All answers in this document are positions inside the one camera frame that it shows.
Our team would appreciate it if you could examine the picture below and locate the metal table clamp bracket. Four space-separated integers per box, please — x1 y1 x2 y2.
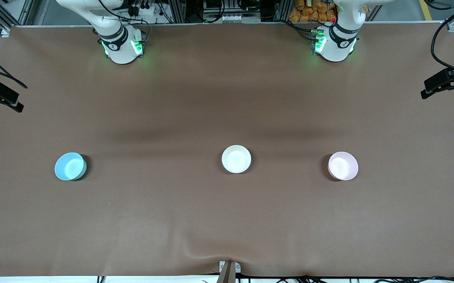
218 260 242 283

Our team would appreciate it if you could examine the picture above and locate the white bowl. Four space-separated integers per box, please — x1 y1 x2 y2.
222 145 252 174

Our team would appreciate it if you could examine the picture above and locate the brown table mat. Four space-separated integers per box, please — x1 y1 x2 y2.
0 24 454 277

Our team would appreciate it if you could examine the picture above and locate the pile of orange objects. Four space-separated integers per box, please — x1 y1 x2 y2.
289 0 337 22

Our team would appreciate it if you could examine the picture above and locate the blue bowl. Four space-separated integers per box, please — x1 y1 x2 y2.
55 152 87 181

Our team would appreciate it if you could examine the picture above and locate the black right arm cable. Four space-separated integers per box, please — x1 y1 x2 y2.
0 44 28 89

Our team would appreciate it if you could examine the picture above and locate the white power strip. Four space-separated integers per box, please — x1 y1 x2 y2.
130 0 155 17

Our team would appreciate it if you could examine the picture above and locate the pink bowl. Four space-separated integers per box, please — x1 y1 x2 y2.
328 151 359 181

